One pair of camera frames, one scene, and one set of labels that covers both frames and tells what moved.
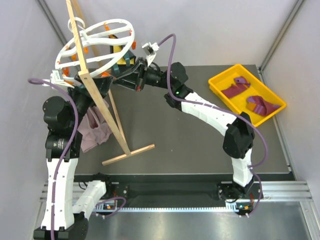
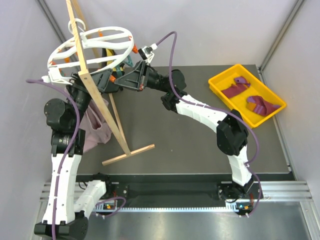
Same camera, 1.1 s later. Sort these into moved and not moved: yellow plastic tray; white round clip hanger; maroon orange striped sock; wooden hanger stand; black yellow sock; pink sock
Moved: black yellow sock; white round clip hanger
Not moved: pink sock; maroon orange striped sock; yellow plastic tray; wooden hanger stand
